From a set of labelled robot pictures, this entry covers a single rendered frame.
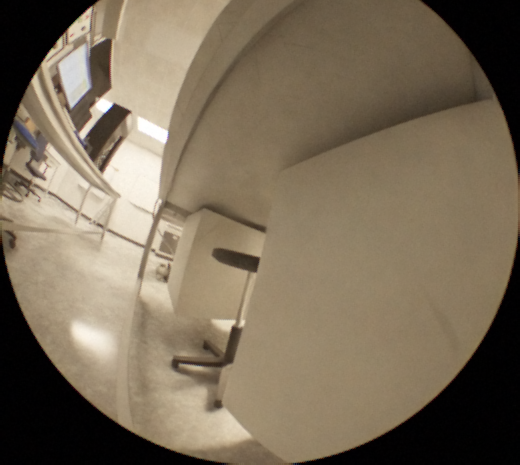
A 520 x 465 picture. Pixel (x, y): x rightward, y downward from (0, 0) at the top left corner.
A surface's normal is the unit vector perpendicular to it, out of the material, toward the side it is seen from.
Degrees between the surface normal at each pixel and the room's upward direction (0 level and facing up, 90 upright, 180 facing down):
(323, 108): 180
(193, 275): 90
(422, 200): 90
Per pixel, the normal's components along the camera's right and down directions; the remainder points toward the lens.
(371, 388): -0.76, -0.39
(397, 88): -0.22, 0.90
